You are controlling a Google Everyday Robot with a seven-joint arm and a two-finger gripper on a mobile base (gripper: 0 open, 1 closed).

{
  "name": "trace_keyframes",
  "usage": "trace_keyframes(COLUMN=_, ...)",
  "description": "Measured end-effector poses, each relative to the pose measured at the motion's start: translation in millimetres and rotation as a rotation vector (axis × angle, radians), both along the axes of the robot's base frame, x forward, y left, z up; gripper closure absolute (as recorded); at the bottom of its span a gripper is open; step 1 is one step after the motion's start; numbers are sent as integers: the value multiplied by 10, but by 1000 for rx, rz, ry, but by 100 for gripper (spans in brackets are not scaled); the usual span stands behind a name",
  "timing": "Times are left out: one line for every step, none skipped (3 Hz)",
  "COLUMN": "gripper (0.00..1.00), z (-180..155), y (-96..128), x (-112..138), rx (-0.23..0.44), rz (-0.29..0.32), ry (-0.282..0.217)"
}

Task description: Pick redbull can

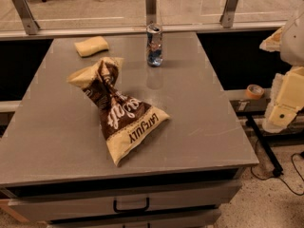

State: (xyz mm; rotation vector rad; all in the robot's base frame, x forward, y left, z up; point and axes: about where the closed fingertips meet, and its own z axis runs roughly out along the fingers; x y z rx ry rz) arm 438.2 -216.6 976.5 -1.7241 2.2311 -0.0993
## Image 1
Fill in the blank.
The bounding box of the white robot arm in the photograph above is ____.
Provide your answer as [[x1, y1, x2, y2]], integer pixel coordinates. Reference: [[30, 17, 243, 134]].
[[259, 5, 304, 133]]

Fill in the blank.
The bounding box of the red bull can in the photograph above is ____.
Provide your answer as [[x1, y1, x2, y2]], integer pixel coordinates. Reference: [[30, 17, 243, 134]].
[[146, 24, 162, 67]]

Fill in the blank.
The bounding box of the roll of tape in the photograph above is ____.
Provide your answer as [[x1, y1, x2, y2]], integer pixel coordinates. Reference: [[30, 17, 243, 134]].
[[246, 85, 264, 100]]

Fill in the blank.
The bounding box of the black stand leg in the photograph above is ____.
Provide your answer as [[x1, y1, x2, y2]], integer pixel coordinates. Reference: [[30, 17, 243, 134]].
[[246, 114, 283, 178]]

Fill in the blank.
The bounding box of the lower grey drawer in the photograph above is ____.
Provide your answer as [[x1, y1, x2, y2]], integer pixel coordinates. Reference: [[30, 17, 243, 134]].
[[47, 209, 221, 228]]

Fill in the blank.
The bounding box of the grey drawer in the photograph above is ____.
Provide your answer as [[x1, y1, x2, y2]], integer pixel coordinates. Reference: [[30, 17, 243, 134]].
[[47, 209, 221, 228], [9, 180, 241, 221]]

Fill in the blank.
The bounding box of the brown chip bag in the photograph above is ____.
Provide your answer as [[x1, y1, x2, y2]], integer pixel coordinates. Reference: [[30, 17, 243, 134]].
[[66, 57, 169, 165]]

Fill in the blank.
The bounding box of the yellow sponge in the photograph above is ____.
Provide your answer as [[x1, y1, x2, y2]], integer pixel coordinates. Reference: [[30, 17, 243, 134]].
[[74, 36, 109, 57]]

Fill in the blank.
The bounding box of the upper grey drawer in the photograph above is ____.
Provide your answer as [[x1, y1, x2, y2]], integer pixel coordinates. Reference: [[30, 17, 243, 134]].
[[9, 180, 241, 221]]

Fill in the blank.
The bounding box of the black floor cable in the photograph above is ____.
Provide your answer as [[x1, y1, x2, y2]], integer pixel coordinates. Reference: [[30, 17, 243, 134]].
[[250, 139, 304, 197]]

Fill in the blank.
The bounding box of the right metal bracket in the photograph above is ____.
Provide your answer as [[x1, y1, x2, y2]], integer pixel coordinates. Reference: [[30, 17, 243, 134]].
[[219, 0, 238, 29]]

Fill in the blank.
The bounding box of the metal bracket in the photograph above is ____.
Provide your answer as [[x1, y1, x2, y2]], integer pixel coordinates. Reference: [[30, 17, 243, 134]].
[[11, 0, 40, 35], [219, 0, 238, 29], [145, 0, 157, 25]]

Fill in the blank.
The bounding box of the middle metal bracket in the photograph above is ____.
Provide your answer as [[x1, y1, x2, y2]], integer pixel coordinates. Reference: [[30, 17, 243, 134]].
[[145, 0, 157, 25]]

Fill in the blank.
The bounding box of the left metal bracket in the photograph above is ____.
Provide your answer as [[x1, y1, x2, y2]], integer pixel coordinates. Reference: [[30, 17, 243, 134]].
[[11, 0, 40, 35]]

